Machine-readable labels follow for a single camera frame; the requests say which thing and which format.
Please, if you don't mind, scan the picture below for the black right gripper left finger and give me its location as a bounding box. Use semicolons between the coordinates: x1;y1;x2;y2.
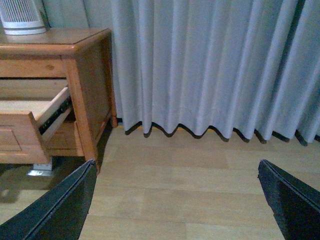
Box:
0;159;97;240

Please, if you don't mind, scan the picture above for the white ribbed air purifier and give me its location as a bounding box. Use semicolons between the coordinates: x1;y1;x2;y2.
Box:
0;0;47;36

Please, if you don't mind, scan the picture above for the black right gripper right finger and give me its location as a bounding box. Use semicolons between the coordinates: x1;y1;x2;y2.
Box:
258;159;320;240

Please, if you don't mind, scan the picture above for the wooden drawer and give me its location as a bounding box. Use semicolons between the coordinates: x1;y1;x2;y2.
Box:
46;121;85;157
0;86;73;164

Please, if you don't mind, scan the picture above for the grey curtain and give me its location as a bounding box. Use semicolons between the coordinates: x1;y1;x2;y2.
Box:
42;0;320;143

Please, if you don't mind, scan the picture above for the wooden nightstand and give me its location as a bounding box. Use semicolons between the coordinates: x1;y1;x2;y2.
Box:
0;28;117;160

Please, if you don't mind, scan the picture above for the floor power socket box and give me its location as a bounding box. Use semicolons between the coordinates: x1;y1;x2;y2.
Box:
27;157;54;177

